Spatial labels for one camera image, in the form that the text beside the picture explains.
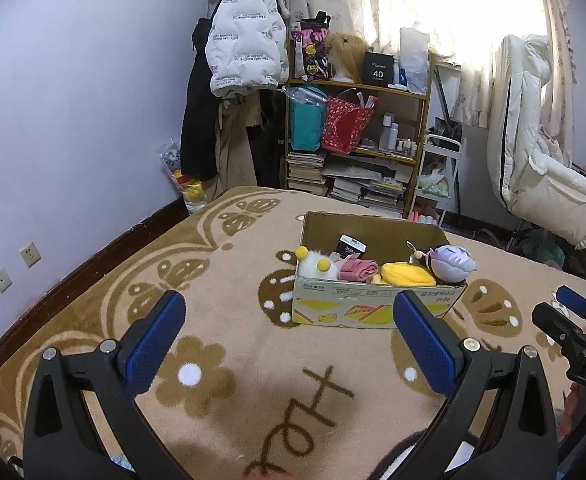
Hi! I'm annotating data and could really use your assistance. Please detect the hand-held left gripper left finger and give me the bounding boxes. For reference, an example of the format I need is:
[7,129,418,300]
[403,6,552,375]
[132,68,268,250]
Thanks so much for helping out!
[23,290,194,480]

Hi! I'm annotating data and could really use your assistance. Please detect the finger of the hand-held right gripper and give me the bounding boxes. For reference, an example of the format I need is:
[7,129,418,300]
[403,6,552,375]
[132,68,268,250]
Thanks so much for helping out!
[532,301,586,356]
[556,285,586,333]

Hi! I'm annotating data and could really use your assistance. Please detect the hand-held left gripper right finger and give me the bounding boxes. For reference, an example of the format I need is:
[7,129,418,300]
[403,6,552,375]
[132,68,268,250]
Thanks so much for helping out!
[368,289,559,480]

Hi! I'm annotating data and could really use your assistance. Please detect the yellow plush toy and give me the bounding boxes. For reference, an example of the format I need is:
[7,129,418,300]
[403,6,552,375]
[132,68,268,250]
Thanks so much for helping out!
[380,261,436,287]

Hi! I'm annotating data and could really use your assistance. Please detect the purple-haired plush doll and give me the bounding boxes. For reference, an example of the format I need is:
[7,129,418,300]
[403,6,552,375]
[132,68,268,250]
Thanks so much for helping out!
[407,241,480,286]

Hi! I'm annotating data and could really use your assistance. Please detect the pink cloth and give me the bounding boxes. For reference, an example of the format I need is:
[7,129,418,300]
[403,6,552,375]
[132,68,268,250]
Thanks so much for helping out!
[338,259,380,282]

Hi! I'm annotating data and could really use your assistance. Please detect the printed cardboard box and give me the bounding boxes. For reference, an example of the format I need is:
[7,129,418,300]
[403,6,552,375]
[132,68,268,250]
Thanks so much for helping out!
[291,211,469,330]

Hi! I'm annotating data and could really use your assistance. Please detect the small black box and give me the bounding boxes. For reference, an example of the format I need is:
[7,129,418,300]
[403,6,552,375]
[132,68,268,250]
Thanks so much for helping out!
[337,234,366,257]

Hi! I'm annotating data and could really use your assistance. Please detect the white fluffy plush toy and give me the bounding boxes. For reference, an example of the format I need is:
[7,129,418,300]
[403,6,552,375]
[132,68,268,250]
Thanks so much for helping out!
[294,246,346,281]

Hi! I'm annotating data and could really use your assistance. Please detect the pale green soft pouch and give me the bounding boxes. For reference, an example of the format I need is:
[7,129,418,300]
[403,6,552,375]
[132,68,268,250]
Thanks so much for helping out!
[418,167,449,196]

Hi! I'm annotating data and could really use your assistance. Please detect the green bag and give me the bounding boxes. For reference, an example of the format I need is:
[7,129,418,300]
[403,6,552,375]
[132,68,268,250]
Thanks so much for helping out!
[516,237,566,268]

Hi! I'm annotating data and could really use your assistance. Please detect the beige patterned rug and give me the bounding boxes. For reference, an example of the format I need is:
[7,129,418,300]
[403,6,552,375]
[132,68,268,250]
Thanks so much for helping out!
[0,185,586,480]

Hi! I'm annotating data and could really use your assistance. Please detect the white padded chair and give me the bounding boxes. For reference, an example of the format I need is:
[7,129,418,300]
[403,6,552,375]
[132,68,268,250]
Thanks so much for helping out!
[486,34,586,251]

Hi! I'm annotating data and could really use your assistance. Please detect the clear bag of toys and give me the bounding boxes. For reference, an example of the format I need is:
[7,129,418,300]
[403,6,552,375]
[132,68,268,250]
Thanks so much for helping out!
[160,137,209,216]

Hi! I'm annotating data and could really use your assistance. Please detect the stack of magazines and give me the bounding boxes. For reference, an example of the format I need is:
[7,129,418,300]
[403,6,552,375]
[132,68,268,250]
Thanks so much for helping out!
[323,157,414,218]

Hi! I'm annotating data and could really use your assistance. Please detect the white trolley cart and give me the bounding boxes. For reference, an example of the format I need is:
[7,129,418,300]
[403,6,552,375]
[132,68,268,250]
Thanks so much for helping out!
[409,132,463,226]

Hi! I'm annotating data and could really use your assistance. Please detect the beige hanging coat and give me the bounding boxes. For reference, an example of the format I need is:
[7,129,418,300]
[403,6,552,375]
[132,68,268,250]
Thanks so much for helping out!
[214,92,259,198]

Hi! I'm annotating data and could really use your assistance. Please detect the stack of books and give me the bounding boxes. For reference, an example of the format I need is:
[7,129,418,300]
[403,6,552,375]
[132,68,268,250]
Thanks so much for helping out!
[285,151,328,193]

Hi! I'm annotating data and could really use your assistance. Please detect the wooden shelf unit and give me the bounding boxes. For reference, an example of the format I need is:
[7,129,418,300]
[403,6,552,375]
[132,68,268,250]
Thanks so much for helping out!
[284,35,433,221]

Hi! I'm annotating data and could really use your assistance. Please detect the row of small bottles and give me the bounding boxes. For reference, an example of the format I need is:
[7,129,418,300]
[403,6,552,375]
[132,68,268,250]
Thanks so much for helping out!
[377,112,419,157]

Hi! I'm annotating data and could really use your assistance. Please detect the black hanging coat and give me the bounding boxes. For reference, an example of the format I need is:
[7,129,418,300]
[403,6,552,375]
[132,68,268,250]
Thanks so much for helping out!
[179,17,220,182]

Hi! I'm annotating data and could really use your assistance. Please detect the red patterned bag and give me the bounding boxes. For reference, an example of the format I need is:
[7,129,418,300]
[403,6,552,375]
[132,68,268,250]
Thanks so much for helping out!
[321,89,376,156]

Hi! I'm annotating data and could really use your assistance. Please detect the teal bag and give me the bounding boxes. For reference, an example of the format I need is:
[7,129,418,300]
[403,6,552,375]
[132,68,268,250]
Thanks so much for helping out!
[287,86,329,153]

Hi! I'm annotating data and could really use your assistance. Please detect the black square box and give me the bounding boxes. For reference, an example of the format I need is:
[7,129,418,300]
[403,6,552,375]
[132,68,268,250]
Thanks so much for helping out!
[362,51,396,86]

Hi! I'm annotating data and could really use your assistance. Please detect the white plastic pack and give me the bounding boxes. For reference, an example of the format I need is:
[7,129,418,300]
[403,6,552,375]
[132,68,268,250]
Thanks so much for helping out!
[398,27,431,92]

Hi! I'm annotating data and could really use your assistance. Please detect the blond wig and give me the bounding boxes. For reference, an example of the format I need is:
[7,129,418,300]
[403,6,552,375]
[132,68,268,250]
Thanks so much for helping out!
[327,32,369,83]

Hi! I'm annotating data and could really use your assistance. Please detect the printed tote bag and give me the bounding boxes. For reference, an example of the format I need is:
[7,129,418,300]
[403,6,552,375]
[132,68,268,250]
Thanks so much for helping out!
[293,11,333,81]

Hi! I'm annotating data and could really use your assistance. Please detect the white puffer jacket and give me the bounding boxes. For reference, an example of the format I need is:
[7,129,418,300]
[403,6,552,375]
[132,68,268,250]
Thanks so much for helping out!
[204,0,290,98]

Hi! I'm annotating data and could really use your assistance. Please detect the white patterned curtains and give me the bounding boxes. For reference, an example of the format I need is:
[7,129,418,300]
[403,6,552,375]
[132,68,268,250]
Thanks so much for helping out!
[278,0,574,128]

